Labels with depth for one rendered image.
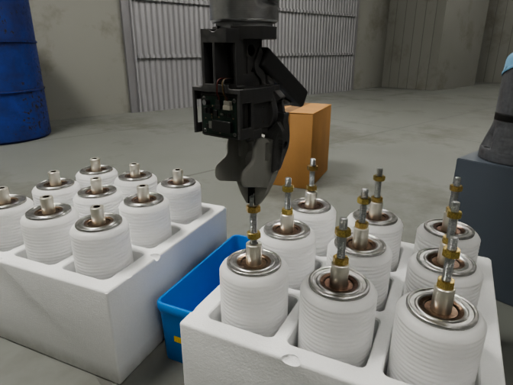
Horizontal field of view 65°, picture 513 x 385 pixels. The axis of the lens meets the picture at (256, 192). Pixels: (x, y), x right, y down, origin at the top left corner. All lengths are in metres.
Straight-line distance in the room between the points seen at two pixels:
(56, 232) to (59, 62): 2.84
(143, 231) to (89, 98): 2.89
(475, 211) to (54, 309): 0.87
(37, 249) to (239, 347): 0.42
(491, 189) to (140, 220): 0.72
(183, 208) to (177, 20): 3.14
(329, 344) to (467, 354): 0.15
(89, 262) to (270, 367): 0.34
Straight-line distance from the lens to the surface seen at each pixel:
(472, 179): 1.00
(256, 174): 0.48
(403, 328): 0.50
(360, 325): 0.52
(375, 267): 0.60
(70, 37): 3.58
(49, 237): 0.79
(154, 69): 3.78
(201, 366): 0.61
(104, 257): 0.71
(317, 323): 0.51
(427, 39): 6.04
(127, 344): 0.75
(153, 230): 0.79
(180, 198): 0.86
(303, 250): 0.63
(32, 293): 0.81
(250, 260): 0.55
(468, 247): 0.70
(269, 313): 0.56
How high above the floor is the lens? 0.53
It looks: 20 degrees down
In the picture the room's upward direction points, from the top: straight up
